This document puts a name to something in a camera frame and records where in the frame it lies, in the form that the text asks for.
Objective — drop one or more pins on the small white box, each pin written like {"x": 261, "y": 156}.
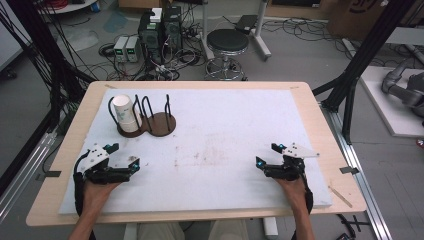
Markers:
{"x": 156, "y": 15}

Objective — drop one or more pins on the person's left hand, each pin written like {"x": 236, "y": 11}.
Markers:
{"x": 96, "y": 196}

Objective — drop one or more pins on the thin wooden stick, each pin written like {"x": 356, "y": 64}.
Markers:
{"x": 340, "y": 196}

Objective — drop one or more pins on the white round table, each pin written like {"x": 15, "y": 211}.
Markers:
{"x": 71, "y": 6}

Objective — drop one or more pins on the black round stool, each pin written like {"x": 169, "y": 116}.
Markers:
{"x": 227, "y": 40}

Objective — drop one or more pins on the aluminium floor rail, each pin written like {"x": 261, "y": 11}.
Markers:
{"x": 23, "y": 171}
{"x": 360, "y": 186}

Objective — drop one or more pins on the white platform board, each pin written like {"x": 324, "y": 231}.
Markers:
{"x": 383, "y": 106}

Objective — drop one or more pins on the white wall panel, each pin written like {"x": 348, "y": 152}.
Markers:
{"x": 8, "y": 43}

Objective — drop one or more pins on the white table leg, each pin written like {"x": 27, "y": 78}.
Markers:
{"x": 130, "y": 232}

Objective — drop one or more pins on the white paper cup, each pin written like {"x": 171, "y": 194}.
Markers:
{"x": 125, "y": 113}

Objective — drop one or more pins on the black computer tower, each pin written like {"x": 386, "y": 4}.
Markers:
{"x": 172, "y": 30}
{"x": 150, "y": 38}

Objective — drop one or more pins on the grey power supply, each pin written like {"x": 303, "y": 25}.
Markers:
{"x": 132, "y": 49}
{"x": 120, "y": 49}

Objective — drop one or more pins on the black tape piece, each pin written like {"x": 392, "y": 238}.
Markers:
{"x": 53, "y": 173}
{"x": 349, "y": 170}

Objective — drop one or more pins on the black flat device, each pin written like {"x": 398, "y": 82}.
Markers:
{"x": 246, "y": 22}

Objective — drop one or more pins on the person's right hand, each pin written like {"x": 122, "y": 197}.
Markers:
{"x": 292, "y": 192}

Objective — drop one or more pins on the brown cup holder rack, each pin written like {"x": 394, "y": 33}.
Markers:
{"x": 160, "y": 126}

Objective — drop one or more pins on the white foam mat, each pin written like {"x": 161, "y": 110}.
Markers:
{"x": 216, "y": 150}

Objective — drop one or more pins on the person's leg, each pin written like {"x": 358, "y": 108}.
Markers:
{"x": 230, "y": 231}
{"x": 160, "y": 232}

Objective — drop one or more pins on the black metal frame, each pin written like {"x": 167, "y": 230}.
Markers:
{"x": 363, "y": 60}
{"x": 43, "y": 66}

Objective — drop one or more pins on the person's left leg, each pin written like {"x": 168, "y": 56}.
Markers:
{"x": 160, "y": 232}

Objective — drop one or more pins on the black floor brackets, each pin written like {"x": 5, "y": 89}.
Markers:
{"x": 350, "y": 228}

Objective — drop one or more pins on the white metal stand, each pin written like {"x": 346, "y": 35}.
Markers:
{"x": 260, "y": 33}

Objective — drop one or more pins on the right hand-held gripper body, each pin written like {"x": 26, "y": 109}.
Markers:
{"x": 290, "y": 165}

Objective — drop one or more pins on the brown cardboard box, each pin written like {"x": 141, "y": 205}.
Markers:
{"x": 356, "y": 16}

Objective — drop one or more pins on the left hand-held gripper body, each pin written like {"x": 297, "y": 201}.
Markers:
{"x": 96, "y": 165}

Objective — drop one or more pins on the grey table panel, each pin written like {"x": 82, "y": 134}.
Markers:
{"x": 405, "y": 35}

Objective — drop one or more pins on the person's right leg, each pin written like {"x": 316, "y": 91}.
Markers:
{"x": 230, "y": 231}

